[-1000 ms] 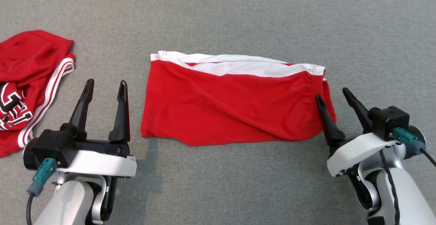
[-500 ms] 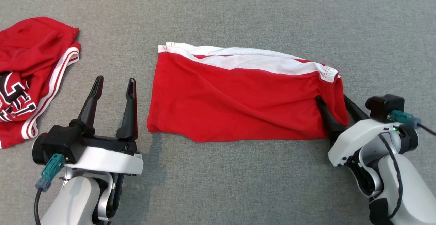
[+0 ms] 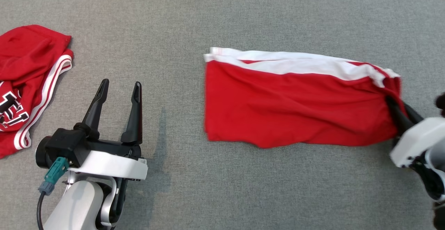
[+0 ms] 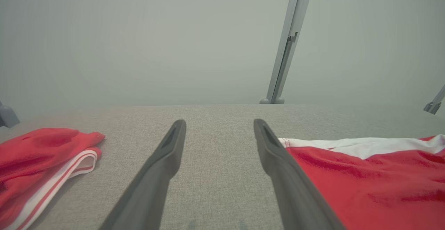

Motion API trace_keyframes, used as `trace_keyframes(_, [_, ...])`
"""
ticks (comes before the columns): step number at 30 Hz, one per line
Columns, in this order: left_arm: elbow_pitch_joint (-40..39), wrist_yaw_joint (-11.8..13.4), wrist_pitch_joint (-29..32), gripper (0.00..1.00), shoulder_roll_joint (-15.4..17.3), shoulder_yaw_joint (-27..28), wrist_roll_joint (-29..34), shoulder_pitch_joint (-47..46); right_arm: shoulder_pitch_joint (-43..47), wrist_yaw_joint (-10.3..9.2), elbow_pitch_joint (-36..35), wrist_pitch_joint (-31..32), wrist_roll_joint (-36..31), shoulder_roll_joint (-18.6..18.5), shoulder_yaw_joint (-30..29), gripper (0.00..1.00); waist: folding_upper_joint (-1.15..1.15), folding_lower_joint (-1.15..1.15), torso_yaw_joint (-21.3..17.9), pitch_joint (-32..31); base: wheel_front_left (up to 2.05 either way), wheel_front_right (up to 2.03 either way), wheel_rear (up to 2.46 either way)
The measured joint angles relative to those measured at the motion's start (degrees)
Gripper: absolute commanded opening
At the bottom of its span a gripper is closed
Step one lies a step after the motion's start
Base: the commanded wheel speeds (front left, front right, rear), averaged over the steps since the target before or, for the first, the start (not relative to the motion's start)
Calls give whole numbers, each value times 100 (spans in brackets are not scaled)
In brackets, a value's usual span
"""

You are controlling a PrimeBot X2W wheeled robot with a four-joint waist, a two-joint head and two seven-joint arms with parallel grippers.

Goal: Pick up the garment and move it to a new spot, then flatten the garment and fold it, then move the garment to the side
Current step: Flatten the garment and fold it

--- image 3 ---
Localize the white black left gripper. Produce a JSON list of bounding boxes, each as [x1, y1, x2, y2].
[[68, 79, 148, 182]]

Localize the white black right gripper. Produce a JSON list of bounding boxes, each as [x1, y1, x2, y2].
[[386, 96, 445, 168]]

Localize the grey fabric sofa cushion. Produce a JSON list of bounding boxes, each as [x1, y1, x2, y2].
[[0, 0, 445, 230]]

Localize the red jersey with white stripes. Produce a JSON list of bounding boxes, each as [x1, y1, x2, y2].
[[0, 25, 74, 159]]

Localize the black cable with teal connector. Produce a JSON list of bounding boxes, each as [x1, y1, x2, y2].
[[37, 157, 70, 230]]

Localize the red shorts with white waistband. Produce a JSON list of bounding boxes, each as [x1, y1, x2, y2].
[[203, 47, 407, 149]]

